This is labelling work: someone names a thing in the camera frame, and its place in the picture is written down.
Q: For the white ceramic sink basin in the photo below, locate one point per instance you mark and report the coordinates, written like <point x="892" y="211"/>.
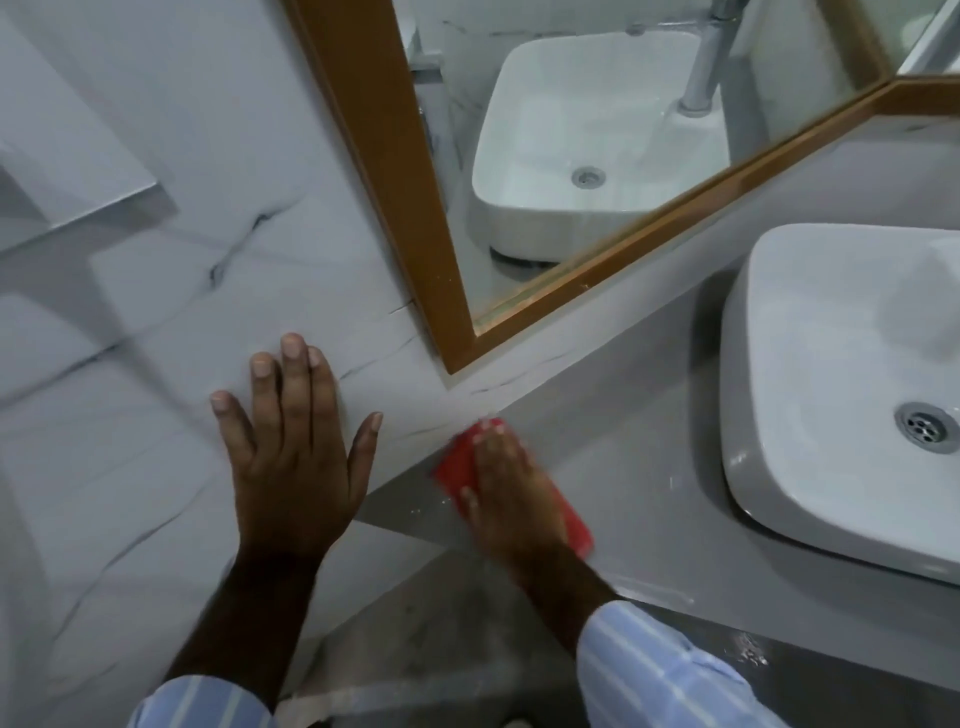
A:
<point x="825" y="337"/>

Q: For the person's left hand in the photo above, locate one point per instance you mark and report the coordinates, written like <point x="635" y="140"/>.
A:
<point x="292" y="465"/>

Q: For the person's left forearm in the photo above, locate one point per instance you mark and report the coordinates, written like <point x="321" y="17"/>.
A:
<point x="240" y="637"/>

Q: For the person's right forearm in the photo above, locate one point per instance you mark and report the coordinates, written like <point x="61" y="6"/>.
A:
<point x="637" y="667"/>

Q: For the chrome sink drain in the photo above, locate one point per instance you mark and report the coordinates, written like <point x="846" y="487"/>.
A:
<point x="926" y="427"/>

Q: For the person's right hand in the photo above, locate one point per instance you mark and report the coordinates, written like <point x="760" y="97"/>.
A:
<point x="514" y="502"/>

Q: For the wooden framed mirror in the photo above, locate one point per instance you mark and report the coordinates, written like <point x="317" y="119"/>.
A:
<point x="600" y="112"/>

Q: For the red cloth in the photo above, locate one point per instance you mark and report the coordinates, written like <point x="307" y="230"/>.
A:
<point x="456" y="469"/>

